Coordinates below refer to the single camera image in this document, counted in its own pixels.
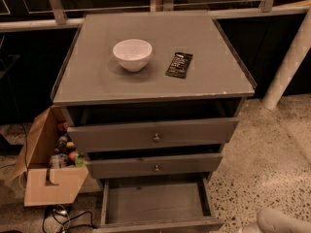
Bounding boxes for grey bottom drawer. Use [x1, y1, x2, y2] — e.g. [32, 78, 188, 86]
[92, 174, 224, 233]

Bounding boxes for grey drawer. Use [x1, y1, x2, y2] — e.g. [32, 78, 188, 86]
[92, 174, 224, 233]
[86, 153, 223, 179]
[68, 117, 238, 152]

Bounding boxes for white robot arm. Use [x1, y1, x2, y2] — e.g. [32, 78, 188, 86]
[234, 208, 311, 233]

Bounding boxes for grey drawer cabinet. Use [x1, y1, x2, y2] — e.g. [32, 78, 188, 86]
[51, 10, 258, 183]

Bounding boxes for grey middle drawer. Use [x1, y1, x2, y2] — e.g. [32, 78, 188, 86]
[86, 153, 223, 179]

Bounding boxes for grey top drawer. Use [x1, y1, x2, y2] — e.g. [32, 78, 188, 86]
[68, 117, 238, 152]

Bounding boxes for black snack packet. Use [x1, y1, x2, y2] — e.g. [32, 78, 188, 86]
[165, 52, 193, 79]

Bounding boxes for white ceramic bowl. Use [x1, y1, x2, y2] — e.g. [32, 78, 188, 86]
[113, 39, 153, 72]

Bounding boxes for green bottle in box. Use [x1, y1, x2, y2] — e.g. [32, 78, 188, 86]
[75, 153, 86, 167]

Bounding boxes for red item in box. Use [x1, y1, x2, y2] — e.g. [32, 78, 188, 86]
[57, 121, 69, 132]

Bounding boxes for silver can in box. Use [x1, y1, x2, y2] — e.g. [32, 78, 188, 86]
[50, 153, 68, 169]

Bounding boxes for metal window railing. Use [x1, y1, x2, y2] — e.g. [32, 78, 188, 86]
[0, 0, 310, 33]

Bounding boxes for open cardboard box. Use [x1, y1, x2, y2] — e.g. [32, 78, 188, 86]
[10, 107, 88, 207]

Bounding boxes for white diagonal pole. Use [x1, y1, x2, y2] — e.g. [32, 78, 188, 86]
[261, 9, 311, 110]

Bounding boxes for black floor cables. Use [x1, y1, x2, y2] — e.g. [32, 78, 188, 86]
[42, 204, 98, 233]

